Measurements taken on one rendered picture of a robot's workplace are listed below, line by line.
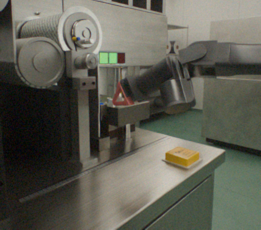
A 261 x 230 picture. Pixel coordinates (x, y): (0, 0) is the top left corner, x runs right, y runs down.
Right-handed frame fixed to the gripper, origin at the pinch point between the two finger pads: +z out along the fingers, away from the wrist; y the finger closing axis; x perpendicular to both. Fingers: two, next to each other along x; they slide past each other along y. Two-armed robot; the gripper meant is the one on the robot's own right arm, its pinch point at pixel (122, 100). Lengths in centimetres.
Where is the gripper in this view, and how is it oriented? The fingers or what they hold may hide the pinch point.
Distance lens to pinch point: 67.4
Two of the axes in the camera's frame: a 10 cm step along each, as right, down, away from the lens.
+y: 6.7, -1.3, 7.3
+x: -3.9, -9.0, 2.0
